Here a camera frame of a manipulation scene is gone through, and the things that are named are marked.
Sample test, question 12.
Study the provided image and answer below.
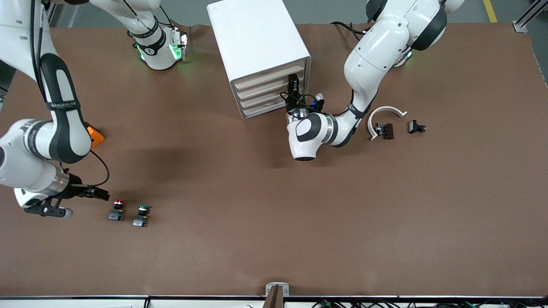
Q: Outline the white half-ring pipe clamp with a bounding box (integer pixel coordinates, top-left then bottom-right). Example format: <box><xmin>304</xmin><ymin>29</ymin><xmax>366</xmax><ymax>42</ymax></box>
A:
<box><xmin>367</xmin><ymin>106</ymin><xmax>408</xmax><ymax>142</ymax></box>

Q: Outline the white drawer cabinet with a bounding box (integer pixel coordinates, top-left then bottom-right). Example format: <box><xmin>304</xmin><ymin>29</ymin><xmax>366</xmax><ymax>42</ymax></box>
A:
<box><xmin>207</xmin><ymin>0</ymin><xmax>312</xmax><ymax>120</ymax></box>

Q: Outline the orange block with hole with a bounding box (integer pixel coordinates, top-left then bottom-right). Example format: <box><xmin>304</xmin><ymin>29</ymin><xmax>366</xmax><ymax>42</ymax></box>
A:
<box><xmin>85</xmin><ymin>121</ymin><xmax>106</xmax><ymax>149</ymax></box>

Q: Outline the red push button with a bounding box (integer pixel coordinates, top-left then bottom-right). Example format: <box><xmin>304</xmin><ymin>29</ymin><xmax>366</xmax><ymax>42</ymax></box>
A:
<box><xmin>107</xmin><ymin>198</ymin><xmax>126</xmax><ymax>222</ymax></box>

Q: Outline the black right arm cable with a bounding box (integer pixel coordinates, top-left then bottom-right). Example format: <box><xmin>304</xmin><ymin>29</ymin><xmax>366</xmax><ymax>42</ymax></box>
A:
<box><xmin>29</xmin><ymin>0</ymin><xmax>110</xmax><ymax>190</ymax></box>

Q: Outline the green push button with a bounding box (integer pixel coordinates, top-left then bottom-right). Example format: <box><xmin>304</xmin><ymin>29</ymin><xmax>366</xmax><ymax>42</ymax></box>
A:
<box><xmin>132</xmin><ymin>205</ymin><xmax>151</xmax><ymax>228</ymax></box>

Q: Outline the aluminium frame post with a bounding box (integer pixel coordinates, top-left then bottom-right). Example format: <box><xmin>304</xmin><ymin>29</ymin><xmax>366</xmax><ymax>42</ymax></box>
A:
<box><xmin>43</xmin><ymin>0</ymin><xmax>59</xmax><ymax>27</ymax></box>
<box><xmin>512</xmin><ymin>0</ymin><xmax>548</xmax><ymax>33</ymax></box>

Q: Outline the silver camera mount bracket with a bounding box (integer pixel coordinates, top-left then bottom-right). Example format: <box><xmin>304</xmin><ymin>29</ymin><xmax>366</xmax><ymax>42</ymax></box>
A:
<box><xmin>265</xmin><ymin>282</ymin><xmax>290</xmax><ymax>297</ymax></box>

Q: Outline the silver arm base connector plate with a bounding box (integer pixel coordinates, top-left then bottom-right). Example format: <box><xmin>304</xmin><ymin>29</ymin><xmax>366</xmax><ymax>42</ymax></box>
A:
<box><xmin>170</xmin><ymin>27</ymin><xmax>190</xmax><ymax>62</ymax></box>

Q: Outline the dark camera support bar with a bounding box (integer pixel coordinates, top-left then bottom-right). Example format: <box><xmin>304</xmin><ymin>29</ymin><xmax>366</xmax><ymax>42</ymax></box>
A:
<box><xmin>264</xmin><ymin>285</ymin><xmax>285</xmax><ymax>308</ymax></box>

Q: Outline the white table edge rail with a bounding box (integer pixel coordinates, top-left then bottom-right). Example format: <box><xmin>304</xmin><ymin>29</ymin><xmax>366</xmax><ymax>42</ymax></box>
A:
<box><xmin>0</xmin><ymin>295</ymin><xmax>548</xmax><ymax>308</ymax></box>

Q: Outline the black base cable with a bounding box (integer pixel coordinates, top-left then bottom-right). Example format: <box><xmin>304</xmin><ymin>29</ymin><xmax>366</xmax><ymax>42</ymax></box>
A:
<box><xmin>331</xmin><ymin>21</ymin><xmax>365</xmax><ymax>42</ymax></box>

